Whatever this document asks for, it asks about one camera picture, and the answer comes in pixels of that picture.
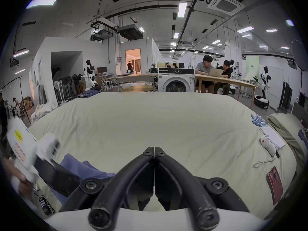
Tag white hand controller with strap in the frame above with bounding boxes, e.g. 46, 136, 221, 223
253, 134, 281, 168

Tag group of standing fans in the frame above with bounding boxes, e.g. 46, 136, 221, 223
53, 74, 84, 106

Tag blue garment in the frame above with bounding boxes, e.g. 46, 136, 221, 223
52, 154, 117, 205

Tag pale blue bundle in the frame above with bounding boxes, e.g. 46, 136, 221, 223
250, 114, 268, 127

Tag white humanoid robot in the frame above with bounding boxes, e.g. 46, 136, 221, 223
83, 60, 98, 89
254, 66, 271, 109

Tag olive pillow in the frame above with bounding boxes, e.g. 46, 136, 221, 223
268, 113, 308, 168

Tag pile of blue jeans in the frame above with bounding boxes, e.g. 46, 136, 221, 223
77, 90, 102, 98

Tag bed with beige sheet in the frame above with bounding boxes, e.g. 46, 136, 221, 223
28, 92, 298, 220

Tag desk with monitor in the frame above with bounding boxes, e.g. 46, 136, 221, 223
96, 66, 115, 92

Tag white washing machine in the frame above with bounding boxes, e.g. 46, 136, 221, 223
158, 68, 195, 93

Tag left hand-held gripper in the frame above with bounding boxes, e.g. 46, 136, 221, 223
5, 118, 81, 197

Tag person's left hand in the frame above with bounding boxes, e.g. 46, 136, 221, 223
2, 157, 34, 201

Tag long wooden table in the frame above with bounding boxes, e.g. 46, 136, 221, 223
194, 73, 262, 109

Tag black cable with plug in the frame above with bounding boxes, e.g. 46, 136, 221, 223
31, 189, 56, 216

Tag heap of white cloth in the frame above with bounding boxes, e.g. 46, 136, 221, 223
30, 103, 58, 123

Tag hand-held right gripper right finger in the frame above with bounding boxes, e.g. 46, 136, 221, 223
154, 147, 250, 226

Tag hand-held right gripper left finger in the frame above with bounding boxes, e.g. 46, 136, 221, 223
59, 147, 154, 226

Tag red card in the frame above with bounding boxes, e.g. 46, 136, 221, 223
266, 167, 284, 205

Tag grey long table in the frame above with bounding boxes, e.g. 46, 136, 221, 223
113, 74, 159, 92

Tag brown cartons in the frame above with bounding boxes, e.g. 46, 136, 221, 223
19, 96, 34, 113

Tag white folded cloth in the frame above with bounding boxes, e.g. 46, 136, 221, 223
259, 127, 286, 151

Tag round wooden table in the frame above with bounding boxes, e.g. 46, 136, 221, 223
120, 85, 156, 93

